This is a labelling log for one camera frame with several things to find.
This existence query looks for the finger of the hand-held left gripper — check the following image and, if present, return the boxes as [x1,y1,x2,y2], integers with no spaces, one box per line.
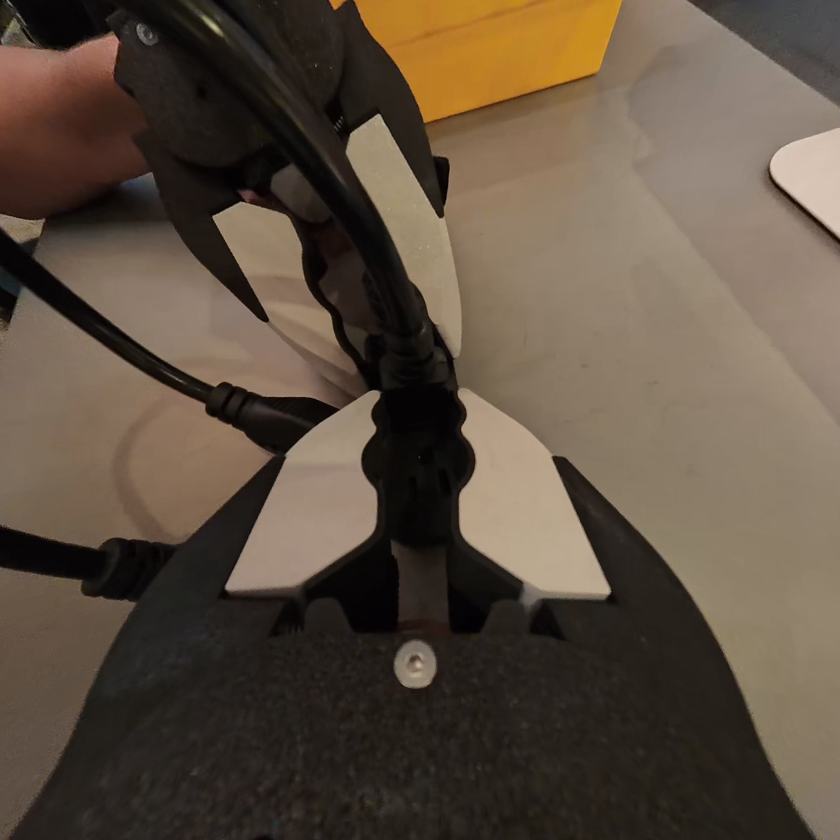
[212,199,371,396]
[343,112,465,358]

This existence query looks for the black extension cable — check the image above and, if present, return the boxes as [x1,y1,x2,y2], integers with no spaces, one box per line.
[0,524,177,602]
[0,0,457,455]

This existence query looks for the black power strip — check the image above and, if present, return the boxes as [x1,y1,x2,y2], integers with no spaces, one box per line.
[363,259,475,549]

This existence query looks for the white stand with flat base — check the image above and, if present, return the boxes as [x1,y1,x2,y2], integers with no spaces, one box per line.
[768,128,840,242]

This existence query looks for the person's left hand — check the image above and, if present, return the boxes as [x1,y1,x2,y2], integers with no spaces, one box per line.
[0,36,153,219]

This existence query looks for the grey desk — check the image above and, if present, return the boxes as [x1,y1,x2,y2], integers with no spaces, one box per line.
[0,0,840,840]

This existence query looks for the yellow plastic bin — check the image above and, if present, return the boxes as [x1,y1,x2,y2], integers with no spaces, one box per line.
[331,0,624,124]

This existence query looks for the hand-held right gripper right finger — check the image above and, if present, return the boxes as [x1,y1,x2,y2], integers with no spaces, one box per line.
[448,386,613,636]

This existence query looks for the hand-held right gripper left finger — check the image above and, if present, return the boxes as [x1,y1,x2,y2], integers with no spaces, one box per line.
[225,388,395,634]

